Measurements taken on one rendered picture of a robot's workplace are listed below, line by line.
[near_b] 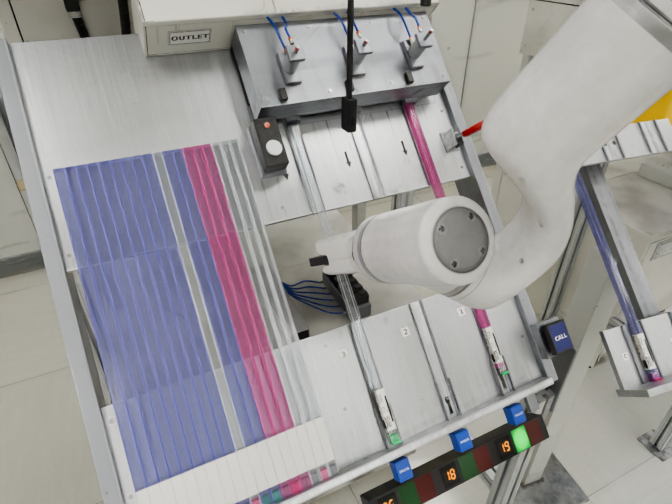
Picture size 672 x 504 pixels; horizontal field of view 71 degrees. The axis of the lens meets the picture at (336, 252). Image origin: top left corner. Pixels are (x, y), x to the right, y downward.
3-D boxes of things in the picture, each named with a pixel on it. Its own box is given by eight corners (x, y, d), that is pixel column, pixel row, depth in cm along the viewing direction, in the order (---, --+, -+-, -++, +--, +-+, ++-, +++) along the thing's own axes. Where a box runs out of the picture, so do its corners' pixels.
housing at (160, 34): (404, 51, 94) (442, 1, 81) (147, 79, 76) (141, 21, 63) (391, 15, 95) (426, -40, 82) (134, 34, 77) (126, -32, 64)
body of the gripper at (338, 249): (413, 209, 59) (373, 218, 69) (339, 227, 55) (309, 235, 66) (427, 267, 59) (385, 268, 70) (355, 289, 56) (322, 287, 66)
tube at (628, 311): (655, 379, 81) (661, 379, 80) (649, 381, 81) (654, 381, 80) (553, 117, 92) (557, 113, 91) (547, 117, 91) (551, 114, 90)
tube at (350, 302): (397, 440, 70) (401, 441, 69) (389, 443, 70) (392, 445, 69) (297, 126, 76) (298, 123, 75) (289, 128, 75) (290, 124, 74)
